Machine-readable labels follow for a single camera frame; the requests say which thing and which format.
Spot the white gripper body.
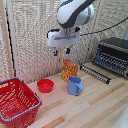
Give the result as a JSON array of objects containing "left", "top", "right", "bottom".
[{"left": 46, "top": 28, "right": 81, "bottom": 48}]

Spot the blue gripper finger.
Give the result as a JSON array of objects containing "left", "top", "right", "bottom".
[
  {"left": 65, "top": 47, "right": 72, "bottom": 55},
  {"left": 53, "top": 48, "right": 59, "bottom": 57}
]

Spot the red bowl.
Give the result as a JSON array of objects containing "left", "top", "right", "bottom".
[{"left": 36, "top": 78, "right": 55, "bottom": 94}]

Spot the red plastic shopping basket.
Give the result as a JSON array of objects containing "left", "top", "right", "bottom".
[{"left": 0, "top": 76, "right": 43, "bottom": 128}]

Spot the wooden folding screen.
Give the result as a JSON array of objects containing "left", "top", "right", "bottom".
[{"left": 0, "top": 0, "right": 128, "bottom": 84}]

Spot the orange yellow snack bag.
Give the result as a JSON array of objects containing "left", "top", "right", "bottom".
[{"left": 60, "top": 59, "right": 80, "bottom": 83}]

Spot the black oven rack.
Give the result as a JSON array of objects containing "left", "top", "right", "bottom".
[{"left": 79, "top": 63, "right": 112, "bottom": 85}]

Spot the blue pitcher mug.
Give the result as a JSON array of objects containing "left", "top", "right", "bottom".
[{"left": 67, "top": 76, "right": 84, "bottom": 97}]

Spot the black toaster oven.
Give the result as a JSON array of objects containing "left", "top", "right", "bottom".
[{"left": 92, "top": 37, "right": 128, "bottom": 79}]

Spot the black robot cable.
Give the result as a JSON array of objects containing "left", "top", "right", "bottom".
[{"left": 79, "top": 17, "right": 128, "bottom": 37}]

